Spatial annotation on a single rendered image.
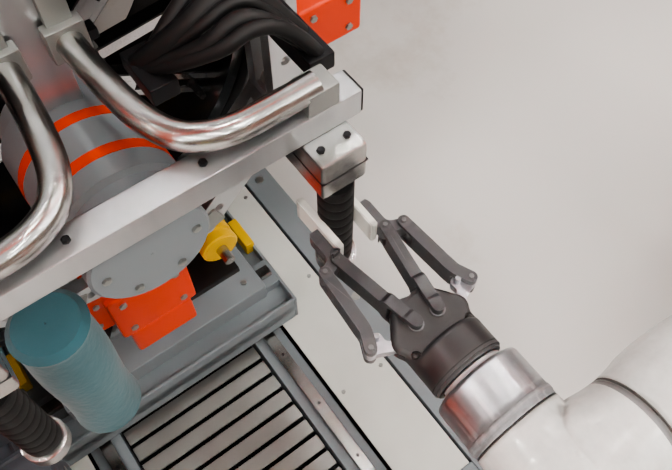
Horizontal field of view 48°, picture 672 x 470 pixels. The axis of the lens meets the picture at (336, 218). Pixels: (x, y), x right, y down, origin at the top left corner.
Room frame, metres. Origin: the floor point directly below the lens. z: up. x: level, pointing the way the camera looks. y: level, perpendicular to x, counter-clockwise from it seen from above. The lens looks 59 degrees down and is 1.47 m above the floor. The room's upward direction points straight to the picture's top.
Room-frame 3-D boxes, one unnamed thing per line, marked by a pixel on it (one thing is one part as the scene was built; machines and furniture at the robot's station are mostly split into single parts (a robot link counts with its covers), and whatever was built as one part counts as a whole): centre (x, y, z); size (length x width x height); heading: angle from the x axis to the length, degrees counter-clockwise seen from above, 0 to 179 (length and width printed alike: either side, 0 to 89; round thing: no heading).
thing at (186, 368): (0.62, 0.38, 0.13); 0.50 x 0.36 x 0.10; 126
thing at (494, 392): (0.21, -0.14, 0.83); 0.09 x 0.06 x 0.09; 126
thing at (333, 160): (0.42, 0.02, 0.93); 0.09 x 0.05 x 0.05; 36
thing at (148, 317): (0.51, 0.30, 0.48); 0.16 x 0.12 x 0.17; 36
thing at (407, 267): (0.33, -0.07, 0.83); 0.11 x 0.01 x 0.04; 25
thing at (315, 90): (0.44, 0.12, 1.03); 0.19 x 0.18 x 0.11; 36
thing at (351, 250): (0.39, 0.00, 0.83); 0.04 x 0.04 x 0.16
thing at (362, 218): (0.41, -0.02, 0.83); 0.07 x 0.01 x 0.03; 36
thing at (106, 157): (0.43, 0.23, 0.85); 0.21 x 0.14 x 0.14; 36
